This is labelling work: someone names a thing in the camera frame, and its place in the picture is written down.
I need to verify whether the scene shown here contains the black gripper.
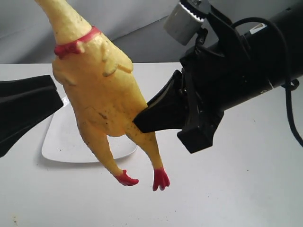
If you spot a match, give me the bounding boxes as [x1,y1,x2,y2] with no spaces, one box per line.
[134,0,272,153]

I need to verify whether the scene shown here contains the yellow rubber chicken toy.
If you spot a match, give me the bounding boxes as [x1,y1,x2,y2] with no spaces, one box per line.
[37,0,170,191]

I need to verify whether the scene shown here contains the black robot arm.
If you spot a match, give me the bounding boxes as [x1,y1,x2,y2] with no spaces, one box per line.
[0,0,303,157]

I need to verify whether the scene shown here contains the white square plate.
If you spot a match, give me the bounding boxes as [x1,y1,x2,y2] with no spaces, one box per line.
[42,94,138,163]

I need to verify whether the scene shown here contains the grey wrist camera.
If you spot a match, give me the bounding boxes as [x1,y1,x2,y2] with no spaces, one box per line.
[163,0,210,45]

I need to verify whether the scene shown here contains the black cable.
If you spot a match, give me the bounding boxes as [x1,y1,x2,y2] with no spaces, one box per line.
[231,17,303,146]

